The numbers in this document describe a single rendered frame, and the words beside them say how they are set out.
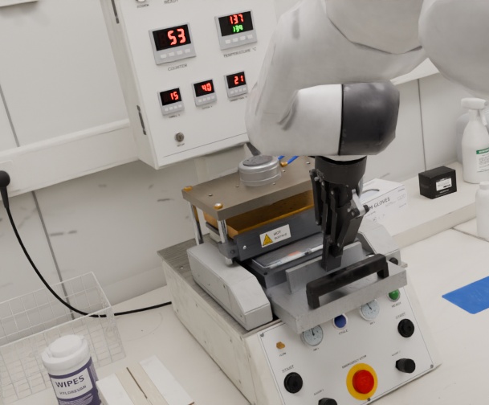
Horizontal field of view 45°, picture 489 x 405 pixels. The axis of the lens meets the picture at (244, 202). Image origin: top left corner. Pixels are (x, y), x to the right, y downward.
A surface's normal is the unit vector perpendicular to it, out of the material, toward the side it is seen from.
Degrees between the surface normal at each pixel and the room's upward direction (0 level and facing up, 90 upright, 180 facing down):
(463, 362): 0
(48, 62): 90
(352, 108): 59
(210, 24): 90
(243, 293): 41
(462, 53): 111
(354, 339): 65
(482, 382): 0
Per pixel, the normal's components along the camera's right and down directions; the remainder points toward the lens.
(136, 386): -0.16, -0.93
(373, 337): 0.32, -0.18
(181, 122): 0.44, 0.23
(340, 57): -0.69, 0.67
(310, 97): -0.03, -0.12
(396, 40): -0.18, 0.93
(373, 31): -0.35, 0.92
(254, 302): 0.15, -0.55
